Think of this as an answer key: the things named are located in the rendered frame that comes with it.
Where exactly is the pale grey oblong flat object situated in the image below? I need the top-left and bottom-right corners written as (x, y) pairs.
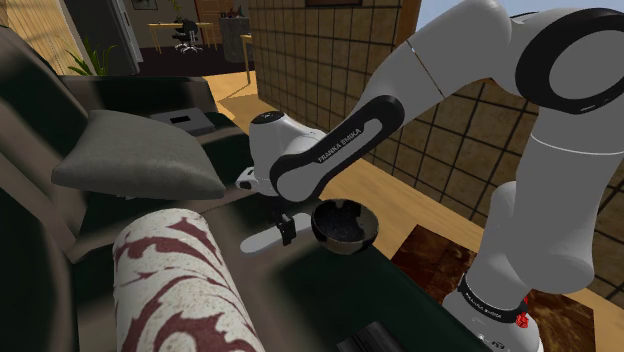
top-left (239, 212), bottom-right (314, 255)

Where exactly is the black bowl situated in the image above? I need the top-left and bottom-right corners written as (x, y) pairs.
top-left (310, 197), bottom-right (380, 256)

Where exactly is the dark brown sofa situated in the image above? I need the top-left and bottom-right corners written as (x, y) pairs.
top-left (0, 24), bottom-right (491, 352)

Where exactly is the red and white patterned bolster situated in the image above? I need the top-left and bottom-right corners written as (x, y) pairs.
top-left (111, 207), bottom-right (267, 352)

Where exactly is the black ridged object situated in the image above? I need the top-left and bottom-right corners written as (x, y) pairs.
top-left (336, 320), bottom-right (407, 352)

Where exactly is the grey flat box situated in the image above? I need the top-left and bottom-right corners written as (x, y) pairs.
top-left (148, 107), bottom-right (217, 137)

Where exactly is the brown patterned robot stand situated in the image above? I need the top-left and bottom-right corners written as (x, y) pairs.
top-left (389, 224), bottom-right (598, 352)

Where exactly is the grey cushion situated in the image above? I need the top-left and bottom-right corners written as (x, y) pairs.
top-left (50, 109), bottom-right (228, 202)

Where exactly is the light wooden table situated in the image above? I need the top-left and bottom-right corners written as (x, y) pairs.
top-left (239, 33), bottom-right (255, 85)

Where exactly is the dark grey cabinet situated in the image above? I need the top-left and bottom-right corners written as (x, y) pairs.
top-left (218, 13), bottom-right (253, 65)

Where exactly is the black office chair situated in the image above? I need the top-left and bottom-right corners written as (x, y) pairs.
top-left (170, 18), bottom-right (204, 54)

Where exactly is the light wooden desk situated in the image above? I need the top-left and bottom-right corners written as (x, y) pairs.
top-left (147, 21), bottom-right (219, 54)

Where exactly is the green houseplant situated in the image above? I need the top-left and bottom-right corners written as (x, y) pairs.
top-left (65, 37), bottom-right (119, 77)

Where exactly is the dark grey door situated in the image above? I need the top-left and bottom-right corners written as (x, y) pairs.
top-left (63, 0), bottom-right (145, 77)

